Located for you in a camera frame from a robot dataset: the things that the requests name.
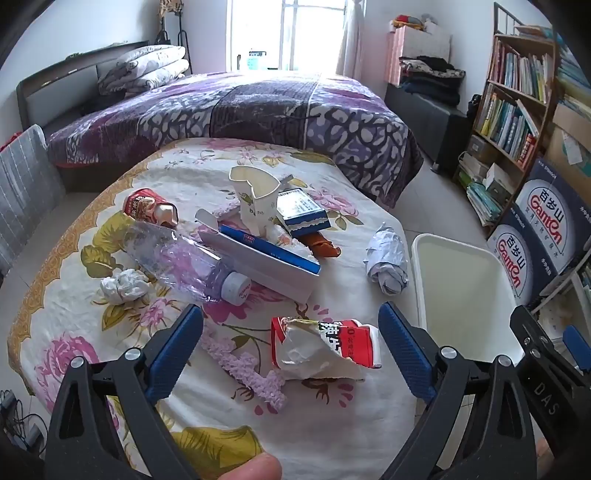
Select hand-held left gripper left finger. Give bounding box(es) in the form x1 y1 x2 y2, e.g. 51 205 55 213
44 304 204 480

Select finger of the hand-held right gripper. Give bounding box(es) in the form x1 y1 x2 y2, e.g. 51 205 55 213
563 324 591 374
510 305 585 384

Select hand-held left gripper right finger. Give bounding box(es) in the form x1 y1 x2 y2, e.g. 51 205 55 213
378 301 539 480

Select white tissue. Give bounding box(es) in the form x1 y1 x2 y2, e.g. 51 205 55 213
99 268 151 304

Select red white snack bag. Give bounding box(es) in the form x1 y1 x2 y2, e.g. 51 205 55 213
270 315 384 381

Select white plastic bin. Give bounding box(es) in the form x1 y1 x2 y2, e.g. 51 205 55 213
411 233 527 370

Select clear plastic bottle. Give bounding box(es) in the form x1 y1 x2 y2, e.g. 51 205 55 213
124 220 252 305

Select long white blue box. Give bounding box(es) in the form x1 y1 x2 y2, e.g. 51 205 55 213
195 209 322 303

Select person's left hand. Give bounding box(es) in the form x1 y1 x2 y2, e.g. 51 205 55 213
202 451 283 480

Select purple lace strip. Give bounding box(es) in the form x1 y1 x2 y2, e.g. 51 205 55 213
201 335 288 411

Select blue water carton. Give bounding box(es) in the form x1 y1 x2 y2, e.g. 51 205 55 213
514 157 591 278
486 217 583 309

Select crumpled grey white paper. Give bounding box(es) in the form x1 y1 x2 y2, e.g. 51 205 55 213
363 222 411 296

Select floral tablecloth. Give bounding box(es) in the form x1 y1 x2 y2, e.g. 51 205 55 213
7 137 419 480

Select orange brown wrapper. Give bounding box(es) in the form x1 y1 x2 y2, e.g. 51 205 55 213
302 233 342 259

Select stack of flat books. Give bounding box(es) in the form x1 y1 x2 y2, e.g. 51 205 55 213
457 138 513 227

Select red printed paper cup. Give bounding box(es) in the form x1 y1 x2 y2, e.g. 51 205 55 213
122 188 181 228

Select cut white paper cup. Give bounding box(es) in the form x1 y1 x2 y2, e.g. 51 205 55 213
229 166 281 236

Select small blue white box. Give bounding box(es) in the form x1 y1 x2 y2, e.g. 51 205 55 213
276 187 332 240

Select large cardboard box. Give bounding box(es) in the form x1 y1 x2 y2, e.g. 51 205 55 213
538 92 591 185

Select row of upright books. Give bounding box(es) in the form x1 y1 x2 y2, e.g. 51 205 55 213
475 92 541 169
489 39 552 102

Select silver quilted cover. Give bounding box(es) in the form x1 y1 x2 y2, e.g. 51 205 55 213
0 124 66 278

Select dark storage bench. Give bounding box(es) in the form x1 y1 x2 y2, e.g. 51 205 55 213
384 85 472 174

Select wooden bookshelf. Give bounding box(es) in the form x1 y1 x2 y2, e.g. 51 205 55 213
452 2 557 236

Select bed with purple quilt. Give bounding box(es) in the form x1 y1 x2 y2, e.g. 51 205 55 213
46 71 424 208

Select pile of dark clothes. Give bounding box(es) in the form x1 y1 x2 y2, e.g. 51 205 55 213
398 55 466 104

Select stacked pillows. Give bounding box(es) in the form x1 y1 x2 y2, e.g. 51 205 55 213
97 45 191 95

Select dark bed headboard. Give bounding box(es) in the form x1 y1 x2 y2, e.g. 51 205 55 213
16 41 151 130

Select pink white cabinet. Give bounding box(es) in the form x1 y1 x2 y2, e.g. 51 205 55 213
385 23 452 86

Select white curtain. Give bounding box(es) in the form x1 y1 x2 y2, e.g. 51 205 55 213
339 0 368 79

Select window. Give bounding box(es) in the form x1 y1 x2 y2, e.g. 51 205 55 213
226 0 347 75

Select black metal stand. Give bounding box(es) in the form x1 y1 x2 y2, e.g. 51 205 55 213
154 0 190 75

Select black cable bundle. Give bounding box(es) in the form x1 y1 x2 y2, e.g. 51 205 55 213
0 390 49 455

